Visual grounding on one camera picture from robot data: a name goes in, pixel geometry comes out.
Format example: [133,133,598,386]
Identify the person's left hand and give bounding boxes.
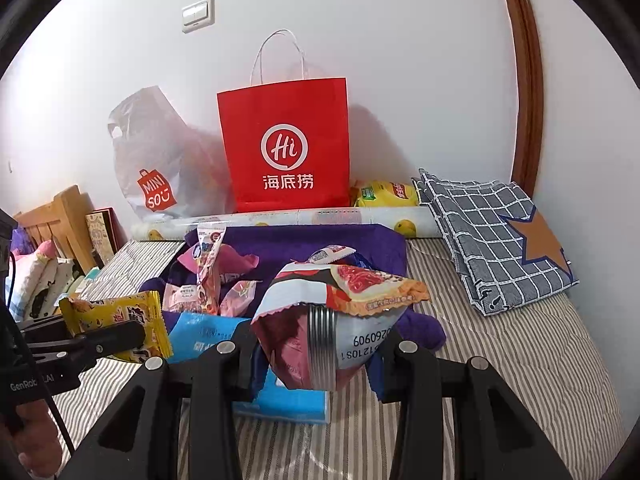
[16,399,62,480]

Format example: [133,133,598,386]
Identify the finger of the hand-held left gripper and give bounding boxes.
[19,315,76,345]
[27,320,147,363]

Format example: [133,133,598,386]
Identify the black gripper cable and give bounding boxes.
[6,252,77,455]

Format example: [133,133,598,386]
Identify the yellow chips bag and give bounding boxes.
[350,180,421,208]

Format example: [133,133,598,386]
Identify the purple towel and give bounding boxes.
[140,224,447,356]

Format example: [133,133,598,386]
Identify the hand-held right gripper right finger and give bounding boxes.
[366,331,573,480]

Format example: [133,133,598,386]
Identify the yellow snack packet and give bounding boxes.
[59,291,173,365]

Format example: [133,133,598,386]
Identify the patterned book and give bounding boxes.
[85,207,126,267]

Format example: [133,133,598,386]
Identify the blue tissue pack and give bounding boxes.
[167,310,331,423]

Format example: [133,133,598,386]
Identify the large pink blue snack packet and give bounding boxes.
[177,242,203,273]

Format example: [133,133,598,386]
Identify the white plastic shopping bag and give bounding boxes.
[106,85,238,223]

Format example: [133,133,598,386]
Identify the striped quilted mattress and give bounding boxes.
[50,235,626,480]

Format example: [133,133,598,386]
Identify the pink plush toy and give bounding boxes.
[30,240,58,267]

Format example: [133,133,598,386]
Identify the red paper bag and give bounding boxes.
[216,29,351,213]

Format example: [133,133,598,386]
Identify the wooden headboard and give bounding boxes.
[15,185,98,273]

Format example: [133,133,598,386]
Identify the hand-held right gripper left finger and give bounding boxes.
[60,319,261,480]

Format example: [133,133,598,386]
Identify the pink white cake roll packet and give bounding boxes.
[195,222,228,311]

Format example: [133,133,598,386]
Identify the blue checked cloth with star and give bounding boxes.
[411,167,581,317]

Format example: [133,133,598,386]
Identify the teal white box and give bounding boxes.
[75,267,101,293]

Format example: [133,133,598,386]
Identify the white printed pillow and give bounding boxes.
[10,255,76,322]

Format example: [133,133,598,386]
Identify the white light switch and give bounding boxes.
[181,0,217,34]

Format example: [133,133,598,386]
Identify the white red snack packet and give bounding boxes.
[250,245,431,391]

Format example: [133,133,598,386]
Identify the pink pastry packet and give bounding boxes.
[162,282,206,313]
[220,247,261,283]
[220,280,258,317]

